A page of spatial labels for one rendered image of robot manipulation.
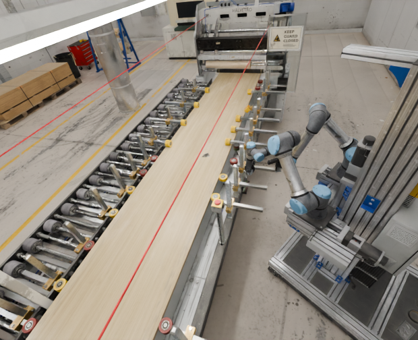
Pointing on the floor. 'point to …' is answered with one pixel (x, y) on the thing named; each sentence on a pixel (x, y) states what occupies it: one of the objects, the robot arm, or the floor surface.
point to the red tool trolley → (81, 53)
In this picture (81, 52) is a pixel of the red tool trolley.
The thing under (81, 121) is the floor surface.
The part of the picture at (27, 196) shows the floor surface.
